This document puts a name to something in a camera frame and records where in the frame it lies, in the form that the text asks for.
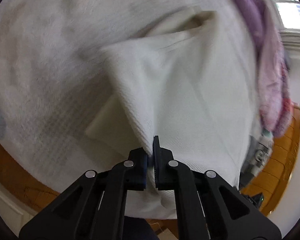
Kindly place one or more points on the grey checkered sweater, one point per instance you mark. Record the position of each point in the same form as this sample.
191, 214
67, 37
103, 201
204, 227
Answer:
258, 155

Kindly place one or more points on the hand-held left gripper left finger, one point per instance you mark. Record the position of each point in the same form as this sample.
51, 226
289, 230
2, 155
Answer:
138, 167

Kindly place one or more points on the white snap-button jacket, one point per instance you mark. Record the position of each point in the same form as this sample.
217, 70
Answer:
190, 105

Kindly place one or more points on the white framed window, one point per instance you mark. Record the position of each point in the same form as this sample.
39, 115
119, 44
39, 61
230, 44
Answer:
292, 12

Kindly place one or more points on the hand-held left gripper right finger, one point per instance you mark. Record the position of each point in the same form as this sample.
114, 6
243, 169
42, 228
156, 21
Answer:
162, 170

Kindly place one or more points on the purple floral quilt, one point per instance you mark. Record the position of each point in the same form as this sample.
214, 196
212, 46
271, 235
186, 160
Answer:
272, 80

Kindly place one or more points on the person's dark trousers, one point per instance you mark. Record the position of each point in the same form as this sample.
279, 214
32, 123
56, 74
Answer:
140, 230

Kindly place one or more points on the wooden bed headboard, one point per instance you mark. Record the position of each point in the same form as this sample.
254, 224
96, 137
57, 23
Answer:
282, 160

